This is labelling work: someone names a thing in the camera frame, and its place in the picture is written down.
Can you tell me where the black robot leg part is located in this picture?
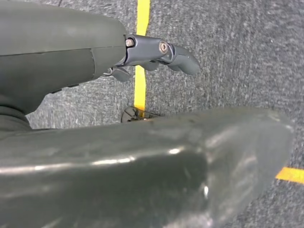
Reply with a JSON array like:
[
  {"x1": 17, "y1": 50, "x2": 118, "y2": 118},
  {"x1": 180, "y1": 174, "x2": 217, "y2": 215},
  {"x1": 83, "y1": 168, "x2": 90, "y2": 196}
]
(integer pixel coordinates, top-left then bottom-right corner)
[{"x1": 121, "y1": 106, "x2": 162, "y2": 124}]

